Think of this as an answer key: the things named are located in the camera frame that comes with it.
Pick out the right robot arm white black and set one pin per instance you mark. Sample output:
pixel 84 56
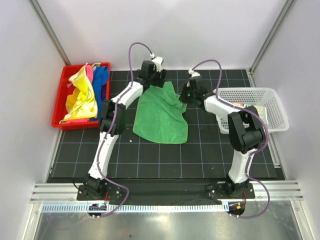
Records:
pixel 246 131

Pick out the left aluminium frame post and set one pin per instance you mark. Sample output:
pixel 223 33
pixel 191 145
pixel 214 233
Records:
pixel 50 31

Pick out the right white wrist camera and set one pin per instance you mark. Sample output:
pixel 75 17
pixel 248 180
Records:
pixel 193 73

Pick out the green towel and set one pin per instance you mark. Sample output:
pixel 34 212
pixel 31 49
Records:
pixel 159 116

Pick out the yellow towel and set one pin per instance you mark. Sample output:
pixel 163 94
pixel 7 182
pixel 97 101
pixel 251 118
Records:
pixel 83 95

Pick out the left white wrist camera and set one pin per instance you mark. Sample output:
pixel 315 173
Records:
pixel 158 62

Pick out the right aluminium frame post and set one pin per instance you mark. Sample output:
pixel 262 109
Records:
pixel 284 12

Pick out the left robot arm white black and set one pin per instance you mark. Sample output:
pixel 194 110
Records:
pixel 112 124

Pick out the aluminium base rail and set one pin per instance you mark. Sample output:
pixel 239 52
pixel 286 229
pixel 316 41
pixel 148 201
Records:
pixel 279 190

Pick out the slotted white cable duct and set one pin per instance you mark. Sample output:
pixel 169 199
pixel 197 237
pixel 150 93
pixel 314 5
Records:
pixel 98 208

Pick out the blue towel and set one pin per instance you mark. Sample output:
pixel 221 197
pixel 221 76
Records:
pixel 99 84

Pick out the rabbit print towel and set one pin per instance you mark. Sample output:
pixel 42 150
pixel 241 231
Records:
pixel 261 110

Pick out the aluminium frame post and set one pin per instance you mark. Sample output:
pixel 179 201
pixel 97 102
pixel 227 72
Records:
pixel 284 12
pixel 50 31

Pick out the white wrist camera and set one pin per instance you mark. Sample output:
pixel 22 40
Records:
pixel 158 62
pixel 193 73

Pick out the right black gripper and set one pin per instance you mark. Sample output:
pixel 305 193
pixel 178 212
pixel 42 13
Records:
pixel 183 97

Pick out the white perforated plastic basket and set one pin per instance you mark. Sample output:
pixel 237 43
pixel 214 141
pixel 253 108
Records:
pixel 266 97

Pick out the red plastic bin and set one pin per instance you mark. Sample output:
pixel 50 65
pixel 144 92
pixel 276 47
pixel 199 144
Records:
pixel 75 102

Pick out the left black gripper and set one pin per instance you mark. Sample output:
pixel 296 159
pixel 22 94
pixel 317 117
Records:
pixel 160 82

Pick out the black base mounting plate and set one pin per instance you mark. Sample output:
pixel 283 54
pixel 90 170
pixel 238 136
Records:
pixel 162 191

